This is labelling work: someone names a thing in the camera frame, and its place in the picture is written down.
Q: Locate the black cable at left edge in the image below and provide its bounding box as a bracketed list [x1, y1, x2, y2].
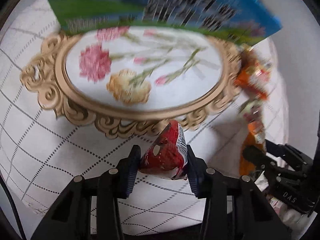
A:
[0, 177, 27, 240]

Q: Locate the cardboard box blue printed outside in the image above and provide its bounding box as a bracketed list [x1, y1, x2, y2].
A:
[48, 0, 281, 45]

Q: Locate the white quilt embroidered flower frame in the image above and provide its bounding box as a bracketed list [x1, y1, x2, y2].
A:
[1, 0, 220, 239]

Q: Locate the green colourful candy bag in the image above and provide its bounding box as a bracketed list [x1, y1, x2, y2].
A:
[234, 44, 271, 122]

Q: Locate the orange snack packet on quilt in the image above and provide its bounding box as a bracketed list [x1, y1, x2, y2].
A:
[239, 121, 266, 176]

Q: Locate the small red candy packet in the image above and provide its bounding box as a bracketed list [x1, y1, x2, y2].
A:
[138, 120, 188, 180]

